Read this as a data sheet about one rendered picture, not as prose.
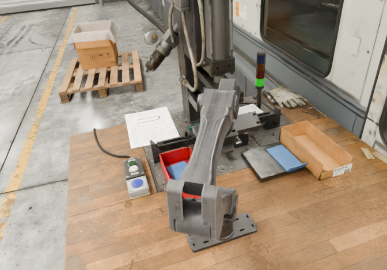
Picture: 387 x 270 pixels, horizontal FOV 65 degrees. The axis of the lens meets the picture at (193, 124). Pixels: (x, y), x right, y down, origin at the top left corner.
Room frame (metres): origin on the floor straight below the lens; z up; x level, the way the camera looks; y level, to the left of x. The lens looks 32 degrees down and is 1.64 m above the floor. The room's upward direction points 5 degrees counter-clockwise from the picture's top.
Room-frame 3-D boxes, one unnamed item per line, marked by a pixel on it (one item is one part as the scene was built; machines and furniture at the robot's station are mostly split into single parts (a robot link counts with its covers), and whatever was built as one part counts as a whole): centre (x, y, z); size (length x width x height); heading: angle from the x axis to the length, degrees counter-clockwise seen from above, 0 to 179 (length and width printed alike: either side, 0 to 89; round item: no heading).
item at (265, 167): (0.86, -0.27, 0.91); 0.17 x 0.16 x 0.02; 105
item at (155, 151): (0.94, 0.13, 0.95); 0.06 x 0.03 x 0.09; 105
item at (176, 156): (0.79, 0.05, 0.93); 0.25 x 0.12 x 0.06; 15
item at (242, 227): (0.57, -0.06, 0.94); 0.20 x 0.07 x 0.08; 105
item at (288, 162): (0.85, -0.32, 0.93); 0.15 x 0.07 x 0.03; 18
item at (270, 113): (1.08, -0.27, 0.95); 0.15 x 0.03 x 0.10; 105
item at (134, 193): (0.78, 0.21, 0.90); 0.07 x 0.07 x 0.06; 15
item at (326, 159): (0.89, -0.44, 0.93); 0.25 x 0.13 x 0.08; 15
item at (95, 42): (4.28, 1.25, 0.40); 0.67 x 0.60 x 0.50; 7
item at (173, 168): (0.82, 0.05, 0.92); 0.15 x 0.07 x 0.03; 22
